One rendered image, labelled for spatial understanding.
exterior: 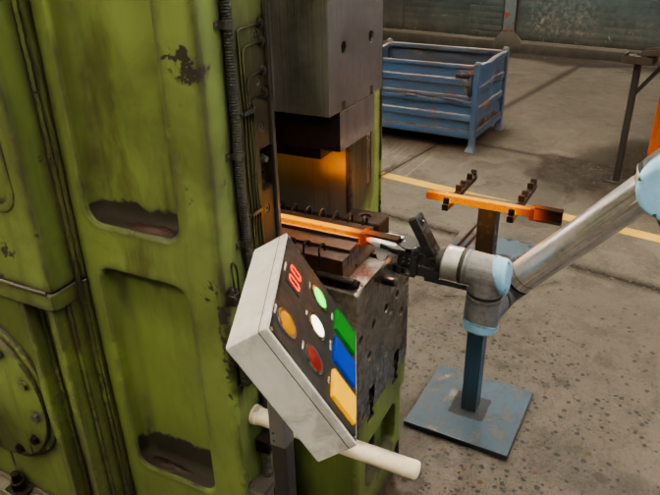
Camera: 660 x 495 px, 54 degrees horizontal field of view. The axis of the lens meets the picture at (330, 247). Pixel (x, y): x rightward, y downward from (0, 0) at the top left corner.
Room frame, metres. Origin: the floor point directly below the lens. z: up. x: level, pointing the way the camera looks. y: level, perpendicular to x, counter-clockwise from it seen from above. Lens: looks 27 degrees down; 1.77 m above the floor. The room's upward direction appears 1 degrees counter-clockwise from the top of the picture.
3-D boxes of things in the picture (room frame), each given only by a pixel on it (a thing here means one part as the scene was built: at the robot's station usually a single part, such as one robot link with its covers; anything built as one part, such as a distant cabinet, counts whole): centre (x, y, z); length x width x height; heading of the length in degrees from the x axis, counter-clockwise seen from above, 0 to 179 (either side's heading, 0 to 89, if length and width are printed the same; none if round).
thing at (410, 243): (1.48, -0.24, 0.97); 0.12 x 0.08 x 0.09; 62
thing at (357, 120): (1.64, 0.11, 1.32); 0.42 x 0.20 x 0.10; 63
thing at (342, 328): (1.10, -0.02, 1.01); 0.07 x 0.05 x 0.07; 178
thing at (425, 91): (5.71, -0.89, 0.36); 1.20 x 0.80 x 0.72; 58
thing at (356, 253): (1.64, 0.11, 0.96); 0.42 x 0.20 x 0.09; 63
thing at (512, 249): (1.99, -0.54, 0.67); 0.40 x 0.30 x 0.02; 151
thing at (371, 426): (1.69, 0.09, 0.23); 0.55 x 0.37 x 0.47; 63
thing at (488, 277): (1.41, -0.39, 0.96); 0.12 x 0.09 x 0.10; 62
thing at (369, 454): (1.19, 0.00, 0.62); 0.44 x 0.05 x 0.05; 63
